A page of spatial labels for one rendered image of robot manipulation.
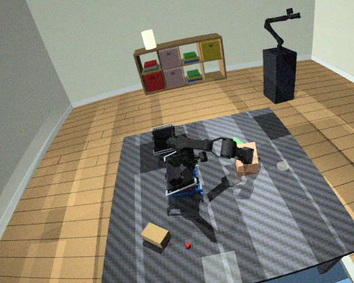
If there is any blue plastic tray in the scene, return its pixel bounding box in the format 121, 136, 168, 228
170, 167, 203, 199

